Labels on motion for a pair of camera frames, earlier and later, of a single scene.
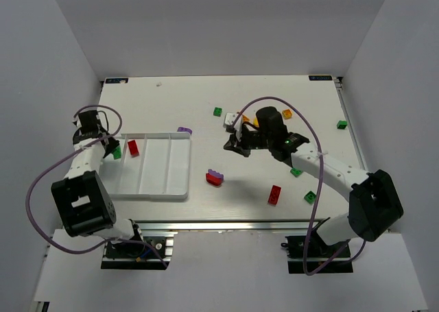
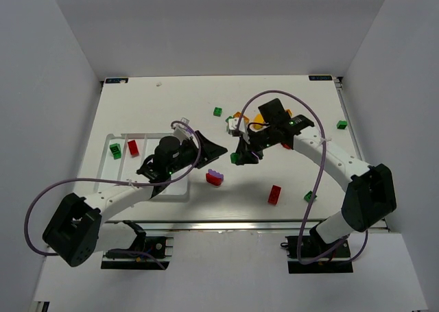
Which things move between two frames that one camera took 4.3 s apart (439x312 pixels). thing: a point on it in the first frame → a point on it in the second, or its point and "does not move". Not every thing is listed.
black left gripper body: [112, 145] → [197, 149]
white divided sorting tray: [153, 165] does not move
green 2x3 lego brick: [117, 153] does not move
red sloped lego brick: [134, 149] does not move
